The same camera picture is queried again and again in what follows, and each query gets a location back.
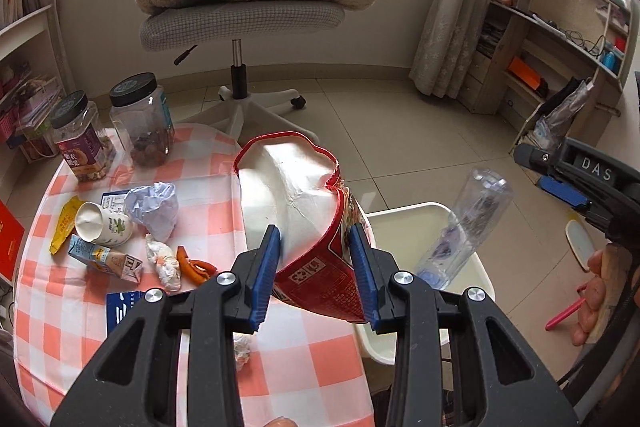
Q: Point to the blue flat packet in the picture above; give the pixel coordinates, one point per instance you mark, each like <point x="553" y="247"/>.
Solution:
<point x="117" y="312"/>

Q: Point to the small milk carton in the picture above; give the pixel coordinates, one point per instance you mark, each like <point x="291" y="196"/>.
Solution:
<point x="100" y="257"/>

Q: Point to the wooden desk shelf unit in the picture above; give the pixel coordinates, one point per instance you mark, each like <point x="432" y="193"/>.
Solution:
<point x="550" y="37"/>

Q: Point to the red book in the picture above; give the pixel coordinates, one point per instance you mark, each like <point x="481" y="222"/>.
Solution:
<point x="7" y="237"/>

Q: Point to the orange peel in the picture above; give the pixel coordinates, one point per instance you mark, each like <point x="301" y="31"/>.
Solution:
<point x="192" y="269"/>

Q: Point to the small crumpled tissue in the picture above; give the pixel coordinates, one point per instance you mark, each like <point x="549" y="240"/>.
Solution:
<point x="244" y="352"/>

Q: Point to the person's right hand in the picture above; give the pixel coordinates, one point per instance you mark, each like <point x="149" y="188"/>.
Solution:
<point x="595" y="292"/>

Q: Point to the white yogurt cup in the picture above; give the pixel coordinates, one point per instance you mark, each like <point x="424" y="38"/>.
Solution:
<point x="107" y="227"/>

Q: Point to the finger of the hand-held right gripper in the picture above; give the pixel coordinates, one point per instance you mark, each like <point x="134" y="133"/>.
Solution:
<point x="562" y="192"/>
<point x="537" y="156"/>

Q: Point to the crumpled white paper ball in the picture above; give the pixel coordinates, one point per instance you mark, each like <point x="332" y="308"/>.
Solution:
<point x="155" y="212"/>

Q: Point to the crumpled white wrapper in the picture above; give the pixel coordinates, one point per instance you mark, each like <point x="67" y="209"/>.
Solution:
<point x="162" y="264"/>

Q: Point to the clear plastic bottle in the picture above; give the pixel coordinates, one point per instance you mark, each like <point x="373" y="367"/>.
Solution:
<point x="470" y="217"/>

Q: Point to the clear jar with dark nuts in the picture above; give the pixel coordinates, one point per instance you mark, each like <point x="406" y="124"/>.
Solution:
<point x="142" y="127"/>

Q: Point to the purple label nut jar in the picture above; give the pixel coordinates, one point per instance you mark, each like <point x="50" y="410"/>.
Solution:
<point x="82" y="142"/>

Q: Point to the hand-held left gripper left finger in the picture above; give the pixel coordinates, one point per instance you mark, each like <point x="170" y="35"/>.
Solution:
<point x="270" y="257"/>

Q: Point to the pink pen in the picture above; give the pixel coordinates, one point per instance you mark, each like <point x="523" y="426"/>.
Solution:
<point x="565" y="313"/>

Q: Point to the orange checked tablecloth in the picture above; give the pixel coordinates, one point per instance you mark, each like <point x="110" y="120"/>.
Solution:
<point x="210" y="187"/>

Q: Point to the white plastic bin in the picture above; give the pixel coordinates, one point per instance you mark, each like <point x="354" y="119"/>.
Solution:
<point x="400" y="232"/>

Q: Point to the white bookshelf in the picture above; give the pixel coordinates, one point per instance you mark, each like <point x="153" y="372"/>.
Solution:
<point x="25" y="37"/>

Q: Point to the orange box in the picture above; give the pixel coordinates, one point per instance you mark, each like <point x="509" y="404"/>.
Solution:
<point x="522" y="72"/>

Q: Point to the yellow snack wrapper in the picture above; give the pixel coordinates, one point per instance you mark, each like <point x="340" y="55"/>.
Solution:
<point x="65" y="227"/>

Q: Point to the white slipper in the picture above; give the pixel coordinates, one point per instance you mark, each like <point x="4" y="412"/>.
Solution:
<point x="580" y="242"/>

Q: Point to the folded grey umbrella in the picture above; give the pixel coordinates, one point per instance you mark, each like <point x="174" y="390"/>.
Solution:
<point x="565" y="102"/>

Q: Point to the grey office chair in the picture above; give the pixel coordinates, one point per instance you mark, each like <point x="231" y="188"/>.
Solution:
<point x="240" y="19"/>

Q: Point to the small blue card box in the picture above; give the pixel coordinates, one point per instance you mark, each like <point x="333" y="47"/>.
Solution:
<point x="112" y="199"/>

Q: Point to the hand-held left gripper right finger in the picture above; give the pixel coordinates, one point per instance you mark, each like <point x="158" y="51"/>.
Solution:
<point x="360" y="267"/>

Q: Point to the red instant noodle cup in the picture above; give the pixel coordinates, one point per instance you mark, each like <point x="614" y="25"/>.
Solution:
<point x="300" y="197"/>

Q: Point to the beige lace curtain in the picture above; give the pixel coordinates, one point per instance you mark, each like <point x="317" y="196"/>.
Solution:
<point x="460" y="7"/>

